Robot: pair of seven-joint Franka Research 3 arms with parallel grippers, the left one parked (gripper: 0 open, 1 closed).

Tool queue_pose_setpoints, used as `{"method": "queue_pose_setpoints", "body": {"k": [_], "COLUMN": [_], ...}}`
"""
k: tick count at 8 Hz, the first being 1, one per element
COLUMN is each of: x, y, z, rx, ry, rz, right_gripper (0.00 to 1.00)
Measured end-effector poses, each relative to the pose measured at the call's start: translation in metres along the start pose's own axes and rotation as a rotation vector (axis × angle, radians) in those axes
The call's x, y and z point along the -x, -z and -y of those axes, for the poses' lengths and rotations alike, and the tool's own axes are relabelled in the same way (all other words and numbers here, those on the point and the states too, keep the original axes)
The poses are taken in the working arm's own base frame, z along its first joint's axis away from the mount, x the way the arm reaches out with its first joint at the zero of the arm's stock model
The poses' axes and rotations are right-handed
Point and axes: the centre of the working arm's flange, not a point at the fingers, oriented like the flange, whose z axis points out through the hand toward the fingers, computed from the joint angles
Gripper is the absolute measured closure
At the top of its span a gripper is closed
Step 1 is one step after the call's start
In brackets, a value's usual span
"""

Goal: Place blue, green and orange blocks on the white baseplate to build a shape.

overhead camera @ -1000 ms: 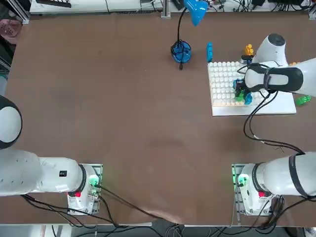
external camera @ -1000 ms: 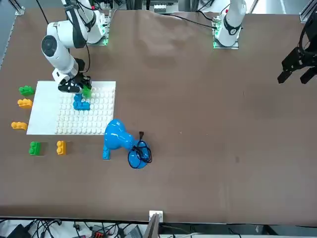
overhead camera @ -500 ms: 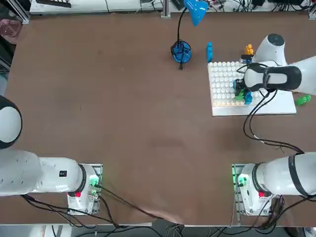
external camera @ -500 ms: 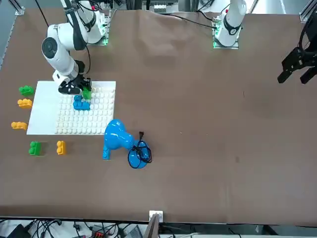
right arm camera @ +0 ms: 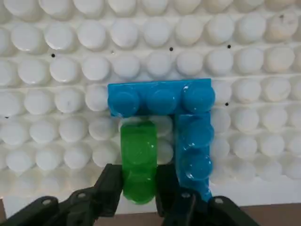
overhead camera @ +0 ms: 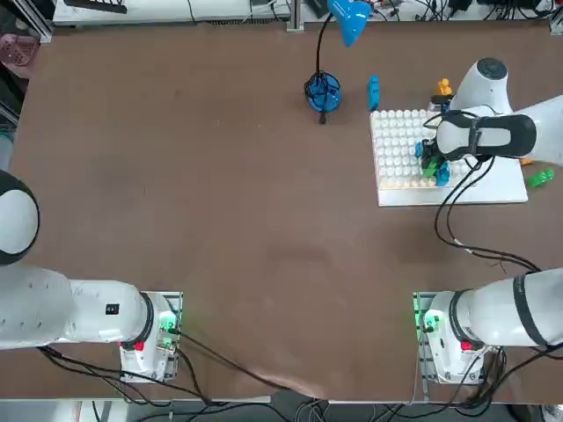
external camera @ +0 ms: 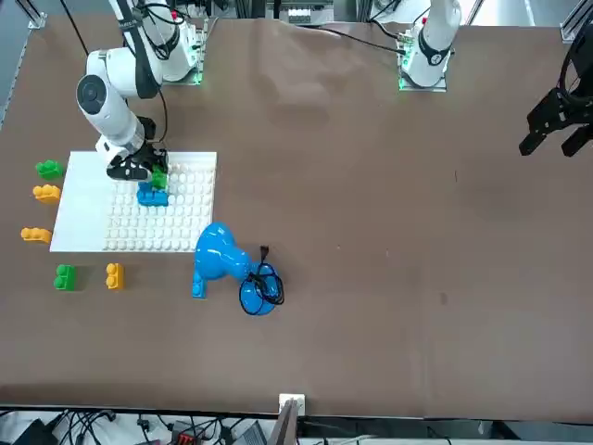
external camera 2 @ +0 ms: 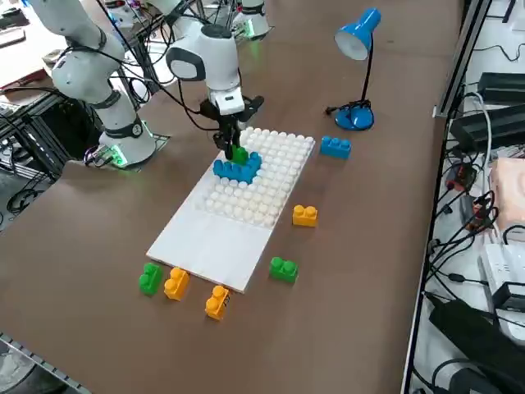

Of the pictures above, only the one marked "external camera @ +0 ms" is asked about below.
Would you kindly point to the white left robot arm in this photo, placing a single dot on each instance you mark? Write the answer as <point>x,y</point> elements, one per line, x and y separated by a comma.
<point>435,41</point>

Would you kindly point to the orange two-stud block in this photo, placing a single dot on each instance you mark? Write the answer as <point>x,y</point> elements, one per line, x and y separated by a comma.
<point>115,276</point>

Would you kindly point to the green three-stud block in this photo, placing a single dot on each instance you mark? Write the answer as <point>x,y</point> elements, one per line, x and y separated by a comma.
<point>50,169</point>

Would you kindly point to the aluminium frame rail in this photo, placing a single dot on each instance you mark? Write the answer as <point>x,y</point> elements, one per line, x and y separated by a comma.
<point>574,21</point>

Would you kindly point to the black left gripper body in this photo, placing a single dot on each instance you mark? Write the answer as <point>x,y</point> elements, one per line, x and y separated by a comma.
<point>558,109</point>

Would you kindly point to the white studded baseplate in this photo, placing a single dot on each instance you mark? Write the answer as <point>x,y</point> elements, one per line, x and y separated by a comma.
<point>176,222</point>

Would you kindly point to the orange three-stud block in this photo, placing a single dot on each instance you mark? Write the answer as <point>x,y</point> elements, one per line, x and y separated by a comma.
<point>36,234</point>
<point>46,194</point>

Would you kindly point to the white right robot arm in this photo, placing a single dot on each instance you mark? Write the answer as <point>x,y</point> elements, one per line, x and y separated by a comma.
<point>106,111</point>

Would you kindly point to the aluminium frame post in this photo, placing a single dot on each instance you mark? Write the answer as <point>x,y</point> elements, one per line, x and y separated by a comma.
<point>288,422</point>

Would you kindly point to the white flat board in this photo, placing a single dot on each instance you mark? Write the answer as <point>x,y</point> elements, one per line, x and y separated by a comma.
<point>79,218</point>

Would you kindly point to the blue desk lamp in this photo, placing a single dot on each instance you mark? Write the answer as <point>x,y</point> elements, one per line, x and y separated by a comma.
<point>215,252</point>

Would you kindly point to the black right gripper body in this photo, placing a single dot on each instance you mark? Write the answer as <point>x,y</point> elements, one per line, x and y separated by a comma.
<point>144,153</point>

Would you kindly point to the green two-stud block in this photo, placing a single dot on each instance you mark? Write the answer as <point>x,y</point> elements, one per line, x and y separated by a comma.
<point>159,179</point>
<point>65,278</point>

